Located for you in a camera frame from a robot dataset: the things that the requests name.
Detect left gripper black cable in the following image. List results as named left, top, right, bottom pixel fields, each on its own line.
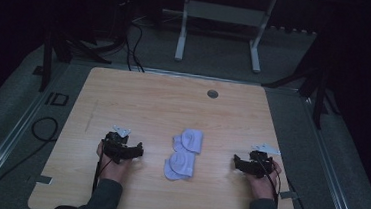
left=91, top=140, right=115, bottom=195

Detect metal floor rail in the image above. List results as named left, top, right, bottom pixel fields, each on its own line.
left=290, top=89, right=371, bottom=209
left=0, top=57, right=74, bottom=209

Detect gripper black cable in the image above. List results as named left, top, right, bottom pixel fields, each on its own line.
left=91, top=140, right=115, bottom=195
left=255, top=152, right=320, bottom=209

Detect black tripod stand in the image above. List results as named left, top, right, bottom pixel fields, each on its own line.
left=257, top=53, right=345, bottom=132
left=38, top=19, right=115, bottom=98

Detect person's left hand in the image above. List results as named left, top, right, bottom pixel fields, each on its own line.
left=93, top=140, right=135, bottom=185

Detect person's right hand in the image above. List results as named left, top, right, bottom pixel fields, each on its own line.
left=243, top=157, right=284, bottom=202

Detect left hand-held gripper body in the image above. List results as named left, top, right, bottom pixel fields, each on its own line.
left=101, top=123, right=140, bottom=166

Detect grey tape strip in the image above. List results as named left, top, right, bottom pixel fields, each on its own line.
left=278, top=189, right=302, bottom=202

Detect black background floor cables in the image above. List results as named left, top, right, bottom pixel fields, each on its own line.
left=121, top=21, right=150, bottom=73

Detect white metal desk frame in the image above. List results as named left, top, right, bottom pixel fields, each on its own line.
left=172, top=0, right=278, bottom=75

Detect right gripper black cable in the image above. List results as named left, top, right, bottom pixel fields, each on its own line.
left=255, top=152, right=320, bottom=209

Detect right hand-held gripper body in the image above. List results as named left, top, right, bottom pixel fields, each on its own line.
left=240, top=141, right=283, bottom=181

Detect pale lilac sock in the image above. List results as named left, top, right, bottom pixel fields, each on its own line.
left=166, top=149, right=198, bottom=178
left=180, top=127, right=206, bottom=156
left=162, top=157, right=187, bottom=183
left=171, top=134, right=189, bottom=155

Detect black looped floor cable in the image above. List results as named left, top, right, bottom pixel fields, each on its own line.
left=0, top=112, right=60, bottom=209

